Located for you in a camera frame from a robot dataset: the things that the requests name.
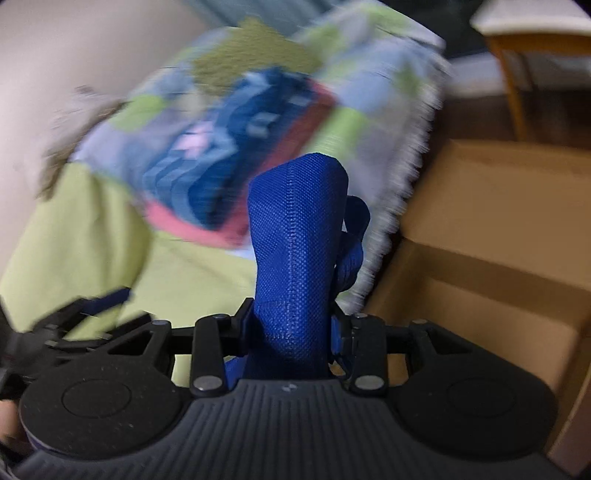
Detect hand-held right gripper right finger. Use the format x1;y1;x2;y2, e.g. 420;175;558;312
329;305;478;397

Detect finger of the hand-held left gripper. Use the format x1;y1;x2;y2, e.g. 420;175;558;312
31;287;133;334
45;313;154;355

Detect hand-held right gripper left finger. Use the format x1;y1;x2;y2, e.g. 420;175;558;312
106;298;256;398

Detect blue shopping bag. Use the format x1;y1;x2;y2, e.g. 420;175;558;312
224;152;372;384

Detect green covered sofa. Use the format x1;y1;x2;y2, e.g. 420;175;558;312
0;0;365;384

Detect cardboard box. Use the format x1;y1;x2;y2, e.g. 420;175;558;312
362;138;591;477

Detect blue patterned blanket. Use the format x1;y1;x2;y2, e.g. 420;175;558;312
141;67;319;232

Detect green patterned cushion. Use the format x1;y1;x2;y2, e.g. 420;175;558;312
191;17;321;90

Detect floral patterned cloth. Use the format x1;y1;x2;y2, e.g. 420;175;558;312
41;0;451;315

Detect wooden side table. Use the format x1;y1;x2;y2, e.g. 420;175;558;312
470;0;591;141

